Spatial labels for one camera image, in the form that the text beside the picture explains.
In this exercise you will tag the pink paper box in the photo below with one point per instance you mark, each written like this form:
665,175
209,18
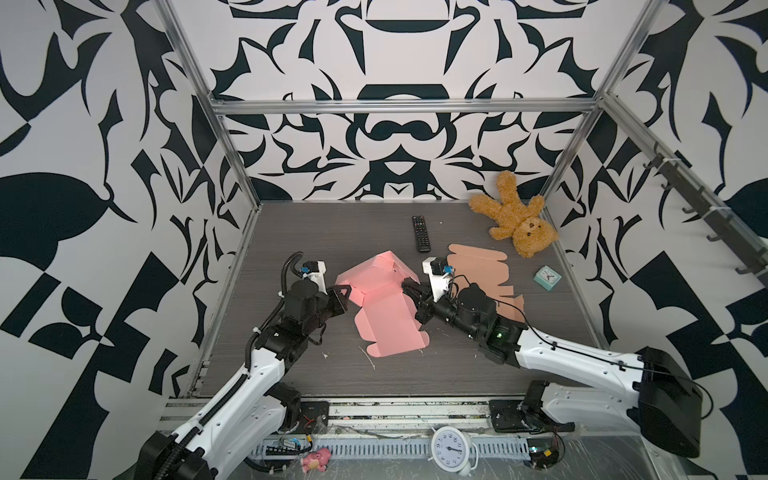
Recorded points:
386,319

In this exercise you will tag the small pink toy figure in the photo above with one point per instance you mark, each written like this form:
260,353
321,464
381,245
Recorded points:
316,460

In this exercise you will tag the peach flat paper box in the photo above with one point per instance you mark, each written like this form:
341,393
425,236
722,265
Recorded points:
489,269

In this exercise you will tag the black tv remote control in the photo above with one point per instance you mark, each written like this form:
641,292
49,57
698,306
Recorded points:
422,239

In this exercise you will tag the black electronics module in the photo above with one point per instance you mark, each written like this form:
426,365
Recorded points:
544,453

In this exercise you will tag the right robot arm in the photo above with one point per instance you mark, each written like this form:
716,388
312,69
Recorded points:
653,390

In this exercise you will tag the black wall hook rack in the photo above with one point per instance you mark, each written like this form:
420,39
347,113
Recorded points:
701,202

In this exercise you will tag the brown teddy bear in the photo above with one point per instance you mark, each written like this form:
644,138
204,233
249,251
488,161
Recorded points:
514,219

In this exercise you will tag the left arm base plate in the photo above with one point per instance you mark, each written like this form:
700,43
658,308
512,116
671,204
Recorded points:
306,417

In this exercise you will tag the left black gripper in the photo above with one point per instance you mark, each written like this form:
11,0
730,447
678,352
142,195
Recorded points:
337,300

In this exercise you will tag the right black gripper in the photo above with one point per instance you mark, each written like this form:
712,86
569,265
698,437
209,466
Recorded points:
419,293

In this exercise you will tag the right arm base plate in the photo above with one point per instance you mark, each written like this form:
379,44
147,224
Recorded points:
517,417

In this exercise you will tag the small green alarm clock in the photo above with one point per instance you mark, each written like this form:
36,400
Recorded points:
547,278

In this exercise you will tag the green circuit board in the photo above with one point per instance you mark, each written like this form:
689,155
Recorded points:
290,447

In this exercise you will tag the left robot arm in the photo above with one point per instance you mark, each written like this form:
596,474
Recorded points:
255,402

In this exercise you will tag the white round table clock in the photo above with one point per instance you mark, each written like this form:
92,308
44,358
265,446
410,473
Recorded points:
453,451

